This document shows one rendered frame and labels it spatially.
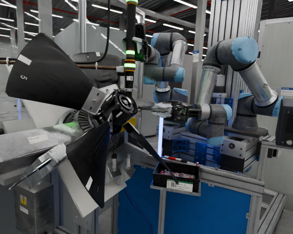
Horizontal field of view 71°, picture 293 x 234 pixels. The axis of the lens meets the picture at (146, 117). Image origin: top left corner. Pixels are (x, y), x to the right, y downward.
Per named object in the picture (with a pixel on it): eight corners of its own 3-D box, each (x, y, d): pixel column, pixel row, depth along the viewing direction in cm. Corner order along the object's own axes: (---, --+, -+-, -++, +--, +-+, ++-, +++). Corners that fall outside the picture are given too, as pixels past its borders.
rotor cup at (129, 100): (102, 139, 74) (125, 120, 68) (83, 106, 77) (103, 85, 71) (125, 132, 87) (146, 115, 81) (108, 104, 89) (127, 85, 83)
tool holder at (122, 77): (115, 91, 82) (116, 66, 80) (116, 90, 89) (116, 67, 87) (137, 92, 83) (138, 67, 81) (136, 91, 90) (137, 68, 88)
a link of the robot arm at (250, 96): (243, 111, 136) (246, 91, 134) (263, 114, 124) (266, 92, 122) (231, 112, 130) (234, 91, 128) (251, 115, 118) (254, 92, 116)
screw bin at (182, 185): (151, 187, 96) (152, 173, 95) (157, 172, 113) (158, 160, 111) (198, 194, 91) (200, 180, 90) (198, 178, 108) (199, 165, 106)
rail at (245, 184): (111, 158, 139) (112, 146, 138) (115, 156, 143) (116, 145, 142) (262, 198, 97) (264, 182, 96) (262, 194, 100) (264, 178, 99)
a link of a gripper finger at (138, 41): (138, 51, 79) (143, 55, 88) (139, 35, 78) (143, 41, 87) (131, 51, 80) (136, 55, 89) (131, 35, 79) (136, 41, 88)
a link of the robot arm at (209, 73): (201, 40, 107) (179, 130, 109) (218, 36, 97) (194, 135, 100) (216, 48, 113) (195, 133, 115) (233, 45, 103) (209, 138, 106)
